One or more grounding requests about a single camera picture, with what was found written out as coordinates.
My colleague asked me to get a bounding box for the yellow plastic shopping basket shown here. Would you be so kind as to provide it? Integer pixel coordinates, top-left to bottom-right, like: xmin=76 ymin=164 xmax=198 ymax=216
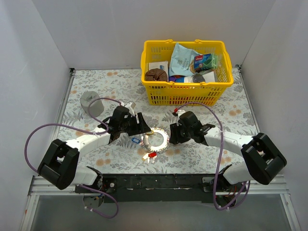
xmin=141 ymin=39 xmax=234 ymax=106

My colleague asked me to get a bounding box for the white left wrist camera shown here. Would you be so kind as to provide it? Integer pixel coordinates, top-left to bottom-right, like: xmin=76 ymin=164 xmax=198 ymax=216
xmin=125 ymin=102 xmax=136 ymax=116

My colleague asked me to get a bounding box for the white box in basket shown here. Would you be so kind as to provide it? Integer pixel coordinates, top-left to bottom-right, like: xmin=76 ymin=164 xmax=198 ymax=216
xmin=148 ymin=61 xmax=168 ymax=73

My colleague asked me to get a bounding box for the floral patterned table mat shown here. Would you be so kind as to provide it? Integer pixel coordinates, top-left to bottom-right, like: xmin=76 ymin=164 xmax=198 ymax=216
xmin=54 ymin=68 xmax=259 ymax=174

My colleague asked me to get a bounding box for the brown round pouch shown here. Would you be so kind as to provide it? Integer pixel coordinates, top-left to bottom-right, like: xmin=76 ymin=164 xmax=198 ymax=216
xmin=145 ymin=68 xmax=168 ymax=82

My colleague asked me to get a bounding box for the yellow key tag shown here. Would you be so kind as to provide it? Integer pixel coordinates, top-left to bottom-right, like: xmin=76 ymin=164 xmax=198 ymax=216
xmin=142 ymin=154 xmax=150 ymax=163

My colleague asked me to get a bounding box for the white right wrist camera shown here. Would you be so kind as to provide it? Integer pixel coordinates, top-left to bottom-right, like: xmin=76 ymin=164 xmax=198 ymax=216
xmin=172 ymin=108 xmax=186 ymax=120

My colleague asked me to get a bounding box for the red key tag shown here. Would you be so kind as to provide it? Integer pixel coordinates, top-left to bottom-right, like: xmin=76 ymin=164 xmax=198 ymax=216
xmin=148 ymin=152 xmax=157 ymax=158

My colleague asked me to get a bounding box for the white paper item in basket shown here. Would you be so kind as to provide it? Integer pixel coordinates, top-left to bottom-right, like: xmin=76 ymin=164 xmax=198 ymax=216
xmin=192 ymin=71 xmax=216 ymax=83

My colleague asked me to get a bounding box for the light blue chips bag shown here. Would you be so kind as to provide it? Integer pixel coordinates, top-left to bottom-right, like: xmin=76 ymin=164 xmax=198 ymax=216
xmin=169 ymin=43 xmax=201 ymax=77

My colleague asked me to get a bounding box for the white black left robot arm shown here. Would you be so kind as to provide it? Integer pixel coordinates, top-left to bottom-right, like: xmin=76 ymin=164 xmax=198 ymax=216
xmin=38 ymin=106 xmax=151 ymax=193

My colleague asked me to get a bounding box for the green sponge pack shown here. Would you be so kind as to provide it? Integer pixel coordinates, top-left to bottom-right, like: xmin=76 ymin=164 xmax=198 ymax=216
xmin=193 ymin=53 xmax=218 ymax=72

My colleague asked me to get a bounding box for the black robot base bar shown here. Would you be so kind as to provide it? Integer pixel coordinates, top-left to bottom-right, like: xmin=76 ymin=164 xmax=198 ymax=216
xmin=74 ymin=173 xmax=248 ymax=204

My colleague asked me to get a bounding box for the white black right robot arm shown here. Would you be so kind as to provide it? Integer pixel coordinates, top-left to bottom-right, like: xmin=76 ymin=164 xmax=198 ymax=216
xmin=169 ymin=110 xmax=287 ymax=191

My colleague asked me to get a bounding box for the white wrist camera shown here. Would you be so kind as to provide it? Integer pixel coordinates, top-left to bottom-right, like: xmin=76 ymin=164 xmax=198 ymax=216
xmin=125 ymin=102 xmax=136 ymax=116
xmin=172 ymin=108 xmax=186 ymax=120

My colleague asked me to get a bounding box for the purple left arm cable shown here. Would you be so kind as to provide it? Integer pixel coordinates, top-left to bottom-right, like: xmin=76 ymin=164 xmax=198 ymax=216
xmin=25 ymin=97 xmax=126 ymax=219

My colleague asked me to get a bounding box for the grey cylinder block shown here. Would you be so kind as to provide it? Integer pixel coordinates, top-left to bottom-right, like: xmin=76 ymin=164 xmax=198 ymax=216
xmin=80 ymin=91 xmax=104 ymax=117

